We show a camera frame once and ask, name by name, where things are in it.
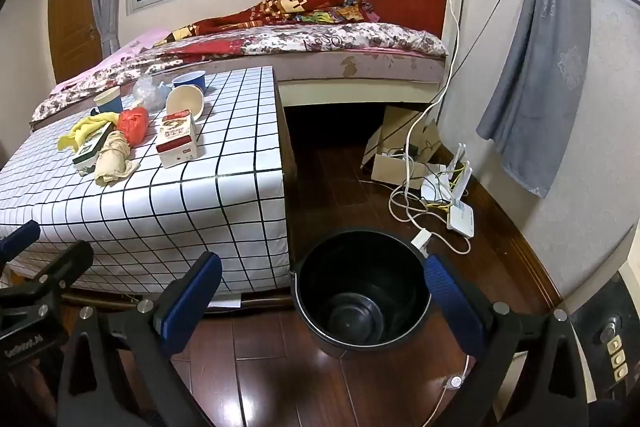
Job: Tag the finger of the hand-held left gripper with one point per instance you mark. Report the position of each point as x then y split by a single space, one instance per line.
65 263
20 238

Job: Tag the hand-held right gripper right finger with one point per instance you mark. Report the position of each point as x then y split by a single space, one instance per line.
452 307

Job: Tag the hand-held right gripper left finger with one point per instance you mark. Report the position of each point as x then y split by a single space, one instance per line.
192 302

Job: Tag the green and white box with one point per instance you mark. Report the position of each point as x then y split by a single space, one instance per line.
87 154

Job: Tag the beige cloth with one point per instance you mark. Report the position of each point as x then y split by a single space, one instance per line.
112 159

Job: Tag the yellow rag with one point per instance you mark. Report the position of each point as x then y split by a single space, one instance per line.
82 127

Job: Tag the black bucket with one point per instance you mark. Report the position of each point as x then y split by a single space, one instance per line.
320 307

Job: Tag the red plastic bag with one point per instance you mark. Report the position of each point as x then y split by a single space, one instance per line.
134 124

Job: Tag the red and white carton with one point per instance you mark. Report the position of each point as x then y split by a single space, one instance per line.
175 142

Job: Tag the blue paper cup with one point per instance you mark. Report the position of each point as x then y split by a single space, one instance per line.
110 103

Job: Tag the clear plastic bag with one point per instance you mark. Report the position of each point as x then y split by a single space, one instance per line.
146 93

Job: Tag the beige paper bowl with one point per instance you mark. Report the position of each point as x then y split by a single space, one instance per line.
185 99

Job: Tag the blue bowl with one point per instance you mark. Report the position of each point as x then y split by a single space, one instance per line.
192 83

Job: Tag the white power adapter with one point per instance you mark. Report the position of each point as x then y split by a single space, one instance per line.
421 239

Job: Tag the flat white modem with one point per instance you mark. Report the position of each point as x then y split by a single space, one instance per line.
460 217

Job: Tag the white checked tablecloth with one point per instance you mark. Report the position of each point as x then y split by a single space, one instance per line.
200 207

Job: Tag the white router with antennas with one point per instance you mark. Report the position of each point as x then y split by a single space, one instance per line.
435 189

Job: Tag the cardboard box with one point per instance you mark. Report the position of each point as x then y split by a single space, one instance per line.
390 169

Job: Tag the pink bed sheet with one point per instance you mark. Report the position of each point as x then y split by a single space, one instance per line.
135 47

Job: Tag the wooden door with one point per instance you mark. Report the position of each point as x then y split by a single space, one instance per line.
72 17

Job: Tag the long grey curtain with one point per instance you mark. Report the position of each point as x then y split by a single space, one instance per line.
540 57

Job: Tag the bed with floral bedding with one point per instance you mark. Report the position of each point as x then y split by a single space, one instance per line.
300 39

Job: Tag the red printed blanket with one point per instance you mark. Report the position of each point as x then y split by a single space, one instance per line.
280 2

